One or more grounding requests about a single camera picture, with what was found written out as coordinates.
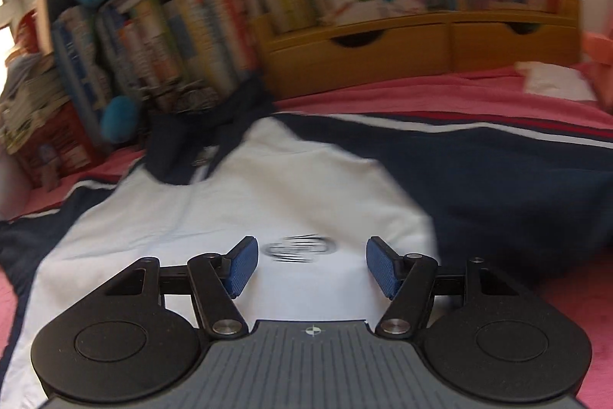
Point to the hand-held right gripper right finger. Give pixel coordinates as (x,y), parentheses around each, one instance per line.
(380,267)

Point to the wooden drawer organizer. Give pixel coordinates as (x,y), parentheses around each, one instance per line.
(364,54)

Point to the navy and white shirt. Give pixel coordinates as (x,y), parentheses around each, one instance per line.
(287,188)

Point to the stack of paper booklets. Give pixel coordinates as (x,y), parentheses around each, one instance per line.
(33,102)

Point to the red plastic basket with label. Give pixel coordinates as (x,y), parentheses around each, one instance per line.
(57,150)

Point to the blue plush ball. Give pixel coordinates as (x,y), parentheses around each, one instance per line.
(119,119)

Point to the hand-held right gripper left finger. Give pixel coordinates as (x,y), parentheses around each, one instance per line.
(242,265)

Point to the row of books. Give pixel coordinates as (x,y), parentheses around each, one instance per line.
(191,30)

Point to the pink printed blanket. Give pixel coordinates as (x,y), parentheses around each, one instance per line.
(574,308)

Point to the white tissue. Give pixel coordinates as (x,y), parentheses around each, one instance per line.
(555,78)

